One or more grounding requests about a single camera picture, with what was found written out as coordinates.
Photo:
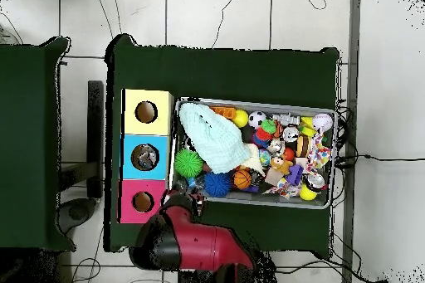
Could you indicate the mint green waffle cloth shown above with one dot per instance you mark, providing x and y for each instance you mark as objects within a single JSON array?
[{"x": 215, "y": 143}]

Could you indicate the clear blue plastic packet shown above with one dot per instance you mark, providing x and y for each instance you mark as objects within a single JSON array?
[{"x": 146, "y": 161}]

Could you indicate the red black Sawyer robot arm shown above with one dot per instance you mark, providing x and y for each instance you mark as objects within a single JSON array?
[{"x": 206, "y": 243}]

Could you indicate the wooden box with three holes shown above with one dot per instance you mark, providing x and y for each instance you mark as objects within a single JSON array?
[{"x": 131, "y": 128}]

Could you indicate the blue spiky rubber ball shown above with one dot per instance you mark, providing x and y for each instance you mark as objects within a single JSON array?
[{"x": 217, "y": 184}]

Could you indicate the green spiky rubber ball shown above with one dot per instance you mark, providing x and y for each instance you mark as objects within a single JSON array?
[{"x": 188, "y": 163}]

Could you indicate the small orange basketball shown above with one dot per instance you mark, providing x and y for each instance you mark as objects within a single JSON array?
[{"x": 242, "y": 179}]

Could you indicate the brown plush monkey toy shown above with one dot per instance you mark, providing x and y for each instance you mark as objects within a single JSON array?
[{"x": 282, "y": 165}]

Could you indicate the yellow plastic ball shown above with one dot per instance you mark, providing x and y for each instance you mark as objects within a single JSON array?
[{"x": 240, "y": 118}]

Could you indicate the orange plastic brick toy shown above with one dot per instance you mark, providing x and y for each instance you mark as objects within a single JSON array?
[{"x": 225, "y": 112}]

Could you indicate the small soccer ball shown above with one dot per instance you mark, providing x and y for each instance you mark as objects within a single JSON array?
[{"x": 257, "y": 119}]

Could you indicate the green spiky creature toy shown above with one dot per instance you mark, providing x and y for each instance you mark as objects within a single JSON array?
[{"x": 268, "y": 126}]

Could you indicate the dark grey round base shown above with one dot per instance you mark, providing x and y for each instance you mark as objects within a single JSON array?
[{"x": 78, "y": 213}]

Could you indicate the black upright panel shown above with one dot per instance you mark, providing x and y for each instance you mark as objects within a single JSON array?
[{"x": 95, "y": 130}]

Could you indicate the dark green tablecloth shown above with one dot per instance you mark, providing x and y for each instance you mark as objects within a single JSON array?
[
  {"x": 215, "y": 74},
  {"x": 26, "y": 163}
]

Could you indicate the white baseball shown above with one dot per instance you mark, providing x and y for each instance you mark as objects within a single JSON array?
[{"x": 322, "y": 122}]

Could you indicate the grey metal bar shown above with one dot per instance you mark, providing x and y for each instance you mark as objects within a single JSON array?
[{"x": 354, "y": 30}]

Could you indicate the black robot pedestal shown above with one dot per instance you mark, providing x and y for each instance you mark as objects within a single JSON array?
[{"x": 192, "y": 278}]

